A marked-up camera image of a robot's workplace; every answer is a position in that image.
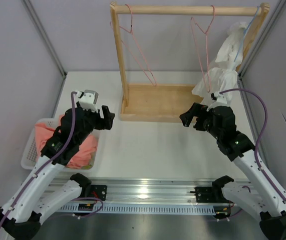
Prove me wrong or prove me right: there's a pink pleated skirt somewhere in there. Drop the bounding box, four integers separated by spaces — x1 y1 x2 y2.
35 120 98 169

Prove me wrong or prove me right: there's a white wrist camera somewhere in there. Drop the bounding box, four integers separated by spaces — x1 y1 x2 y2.
207 92 228 111
76 90 99 113

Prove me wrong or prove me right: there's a white garment on hanger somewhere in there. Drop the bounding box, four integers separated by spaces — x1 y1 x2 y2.
192 22 248 106

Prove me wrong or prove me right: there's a floral pastel garment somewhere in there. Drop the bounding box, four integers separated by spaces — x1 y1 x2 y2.
81 163 93 170

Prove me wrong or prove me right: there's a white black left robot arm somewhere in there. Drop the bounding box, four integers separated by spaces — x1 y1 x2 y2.
0 105 115 240

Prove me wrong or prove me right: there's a right aluminium frame post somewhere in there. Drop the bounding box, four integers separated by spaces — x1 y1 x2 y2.
236 0 286 79

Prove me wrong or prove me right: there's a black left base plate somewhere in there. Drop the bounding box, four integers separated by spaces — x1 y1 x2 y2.
80 184 107 201

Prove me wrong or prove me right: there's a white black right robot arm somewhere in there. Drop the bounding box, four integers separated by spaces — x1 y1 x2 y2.
180 103 286 240

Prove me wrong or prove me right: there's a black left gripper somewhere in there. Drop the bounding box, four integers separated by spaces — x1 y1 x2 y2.
75 101 115 146

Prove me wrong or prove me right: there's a blue wire hanger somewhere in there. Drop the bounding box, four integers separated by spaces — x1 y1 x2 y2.
233 6 260 63

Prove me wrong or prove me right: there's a white plastic laundry basket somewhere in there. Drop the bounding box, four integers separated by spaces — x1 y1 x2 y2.
21 116 99 173

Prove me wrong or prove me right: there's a slotted white cable duct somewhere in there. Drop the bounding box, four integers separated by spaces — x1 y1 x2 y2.
57 203 215 216

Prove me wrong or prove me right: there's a pink wire hanger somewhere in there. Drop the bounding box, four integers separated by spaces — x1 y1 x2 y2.
110 1 157 87
190 5 215 93

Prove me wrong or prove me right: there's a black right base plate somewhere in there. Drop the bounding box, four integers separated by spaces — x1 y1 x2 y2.
190 186 229 204

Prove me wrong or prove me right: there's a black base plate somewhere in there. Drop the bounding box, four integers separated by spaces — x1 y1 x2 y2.
80 184 107 201
190 186 229 204

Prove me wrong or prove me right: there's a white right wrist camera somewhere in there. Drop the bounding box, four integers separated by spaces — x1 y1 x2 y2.
207 92 228 111

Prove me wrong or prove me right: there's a left aluminium frame post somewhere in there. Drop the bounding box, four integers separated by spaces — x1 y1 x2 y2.
21 0 67 78

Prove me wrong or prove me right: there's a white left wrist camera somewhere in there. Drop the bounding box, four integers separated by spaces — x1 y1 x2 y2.
76 90 99 113

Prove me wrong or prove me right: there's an aluminium frame post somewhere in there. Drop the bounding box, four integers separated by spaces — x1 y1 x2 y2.
21 0 67 78
236 0 286 79

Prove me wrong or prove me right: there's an aluminium mounting rail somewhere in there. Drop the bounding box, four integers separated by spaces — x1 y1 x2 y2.
42 177 261 205

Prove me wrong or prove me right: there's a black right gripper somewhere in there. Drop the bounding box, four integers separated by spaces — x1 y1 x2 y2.
179 102 222 140

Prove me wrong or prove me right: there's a wooden clothes rack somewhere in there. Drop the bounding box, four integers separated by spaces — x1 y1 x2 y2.
110 1 270 123

